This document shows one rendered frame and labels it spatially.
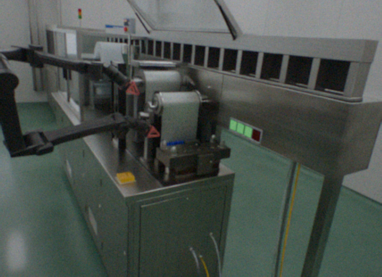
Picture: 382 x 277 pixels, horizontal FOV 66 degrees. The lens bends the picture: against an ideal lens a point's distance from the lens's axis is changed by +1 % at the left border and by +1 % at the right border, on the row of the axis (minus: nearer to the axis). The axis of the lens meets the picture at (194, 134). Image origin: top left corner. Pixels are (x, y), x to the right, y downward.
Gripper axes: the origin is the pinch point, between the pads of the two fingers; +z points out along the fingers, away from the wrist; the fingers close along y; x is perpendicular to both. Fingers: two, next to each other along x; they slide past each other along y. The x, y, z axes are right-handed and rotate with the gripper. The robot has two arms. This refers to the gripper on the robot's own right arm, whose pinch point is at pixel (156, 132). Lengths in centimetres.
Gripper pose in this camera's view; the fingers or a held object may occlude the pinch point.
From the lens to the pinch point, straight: 160.3
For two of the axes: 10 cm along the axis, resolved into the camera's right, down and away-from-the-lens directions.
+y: 4.8, 3.4, -8.1
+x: 4.7, -8.8, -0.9
